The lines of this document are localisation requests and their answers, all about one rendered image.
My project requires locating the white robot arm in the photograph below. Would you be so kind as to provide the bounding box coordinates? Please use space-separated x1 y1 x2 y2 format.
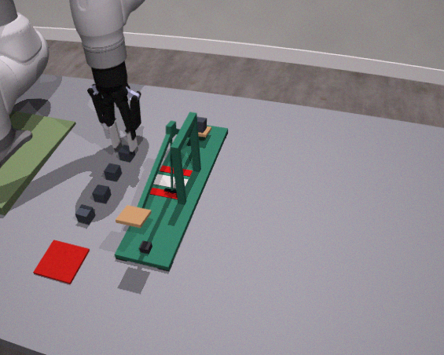
0 0 145 168

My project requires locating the red flat square plate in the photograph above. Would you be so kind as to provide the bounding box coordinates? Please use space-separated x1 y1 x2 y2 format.
33 240 90 284

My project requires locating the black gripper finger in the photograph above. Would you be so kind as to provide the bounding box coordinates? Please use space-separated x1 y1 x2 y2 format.
112 86 141 152
87 84 121 148

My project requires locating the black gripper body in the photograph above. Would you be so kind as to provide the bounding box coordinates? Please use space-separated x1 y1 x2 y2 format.
91 61 130 102

